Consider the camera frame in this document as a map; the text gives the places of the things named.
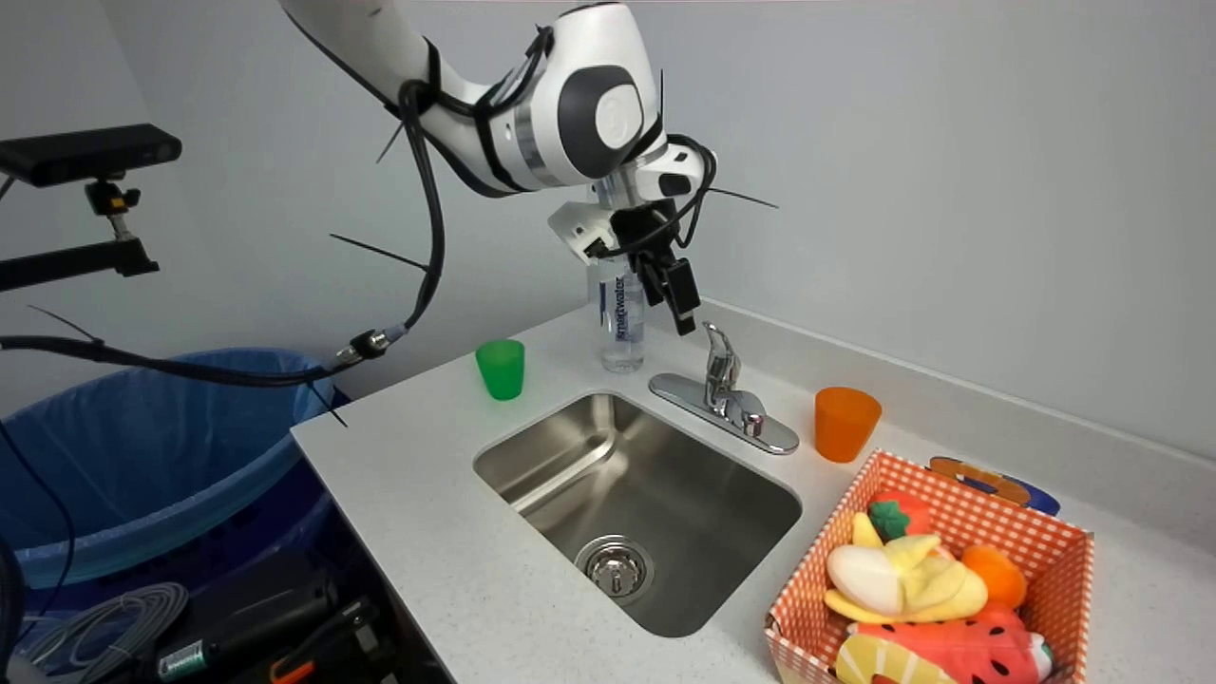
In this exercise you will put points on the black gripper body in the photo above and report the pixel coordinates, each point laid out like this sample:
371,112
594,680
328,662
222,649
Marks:
638,221

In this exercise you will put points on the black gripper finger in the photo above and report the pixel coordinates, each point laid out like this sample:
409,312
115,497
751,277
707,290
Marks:
686,297
654,283

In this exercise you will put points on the chrome tap lever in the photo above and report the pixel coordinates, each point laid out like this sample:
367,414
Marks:
721,348

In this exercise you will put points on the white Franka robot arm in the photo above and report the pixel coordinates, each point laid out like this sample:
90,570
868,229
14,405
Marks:
557,115

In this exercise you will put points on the clear plastic water bottle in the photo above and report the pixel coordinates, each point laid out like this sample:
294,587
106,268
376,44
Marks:
622,326

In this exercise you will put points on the chrome faucet base and spout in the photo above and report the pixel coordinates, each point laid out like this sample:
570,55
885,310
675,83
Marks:
745,424

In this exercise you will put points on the green plastic cup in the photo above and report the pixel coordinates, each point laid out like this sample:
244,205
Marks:
504,369

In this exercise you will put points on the orange plastic cup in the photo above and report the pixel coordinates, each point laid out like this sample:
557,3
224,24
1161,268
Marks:
846,424

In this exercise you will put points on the stainless steel sink basin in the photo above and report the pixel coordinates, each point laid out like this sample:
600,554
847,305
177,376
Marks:
686,507

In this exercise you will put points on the metal sink drain strainer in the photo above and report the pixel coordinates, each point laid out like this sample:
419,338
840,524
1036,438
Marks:
613,562

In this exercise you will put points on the red green toy strawberry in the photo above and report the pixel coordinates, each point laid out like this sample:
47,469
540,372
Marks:
898,514

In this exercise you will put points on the yellow white toy banana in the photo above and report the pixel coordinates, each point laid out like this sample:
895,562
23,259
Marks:
907,582

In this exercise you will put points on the blue and brown toy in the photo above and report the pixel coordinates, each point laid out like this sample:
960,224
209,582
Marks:
999,485

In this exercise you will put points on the yellow toy pineapple slice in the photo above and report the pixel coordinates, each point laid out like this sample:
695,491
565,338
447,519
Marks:
868,662

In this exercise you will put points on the toy orange fruit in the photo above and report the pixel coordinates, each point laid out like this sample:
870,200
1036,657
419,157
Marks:
997,576

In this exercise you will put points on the red toy watermelon slice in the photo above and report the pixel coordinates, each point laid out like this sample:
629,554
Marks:
973,647

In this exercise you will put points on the orange checkered cardboard box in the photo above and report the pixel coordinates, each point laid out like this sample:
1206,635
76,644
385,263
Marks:
1056,594

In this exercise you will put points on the black power tool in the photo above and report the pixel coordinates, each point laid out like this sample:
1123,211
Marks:
267,638

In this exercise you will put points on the blue trash bin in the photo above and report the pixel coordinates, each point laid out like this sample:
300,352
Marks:
139,458

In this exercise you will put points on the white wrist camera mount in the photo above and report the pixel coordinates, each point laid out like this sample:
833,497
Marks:
584,229

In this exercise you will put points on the black stereo camera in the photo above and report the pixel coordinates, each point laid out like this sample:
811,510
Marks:
90,154

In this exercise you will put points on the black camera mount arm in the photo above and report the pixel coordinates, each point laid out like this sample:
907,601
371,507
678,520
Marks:
76,259

